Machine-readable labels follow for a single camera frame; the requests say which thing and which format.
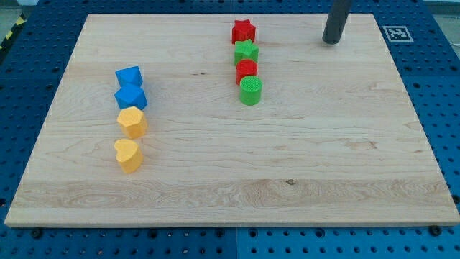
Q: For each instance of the green star block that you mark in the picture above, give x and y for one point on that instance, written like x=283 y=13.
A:
x=246 y=50

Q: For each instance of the red star block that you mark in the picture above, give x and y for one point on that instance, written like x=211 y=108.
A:
x=243 y=30

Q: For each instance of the green cylinder block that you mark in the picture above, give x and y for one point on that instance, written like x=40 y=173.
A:
x=250 y=90

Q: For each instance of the red cylinder block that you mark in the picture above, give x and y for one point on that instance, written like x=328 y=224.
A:
x=245 y=67

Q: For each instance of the yellow hexagon block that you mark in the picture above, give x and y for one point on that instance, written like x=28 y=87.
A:
x=132 y=122

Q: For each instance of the yellow heart block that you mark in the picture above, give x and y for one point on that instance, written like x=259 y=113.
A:
x=128 y=155

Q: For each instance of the wooden board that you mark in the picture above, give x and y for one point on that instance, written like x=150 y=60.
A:
x=333 y=142

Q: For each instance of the blue hexagon block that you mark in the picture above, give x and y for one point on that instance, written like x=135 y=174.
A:
x=131 y=95

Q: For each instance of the blue cube block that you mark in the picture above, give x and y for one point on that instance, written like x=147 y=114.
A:
x=131 y=75

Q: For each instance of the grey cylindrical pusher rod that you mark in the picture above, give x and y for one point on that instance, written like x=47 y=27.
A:
x=336 y=21

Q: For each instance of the white fiducial marker tag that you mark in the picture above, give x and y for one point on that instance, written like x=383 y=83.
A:
x=396 y=33

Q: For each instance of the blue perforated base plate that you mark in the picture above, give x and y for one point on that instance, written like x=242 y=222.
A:
x=34 y=66

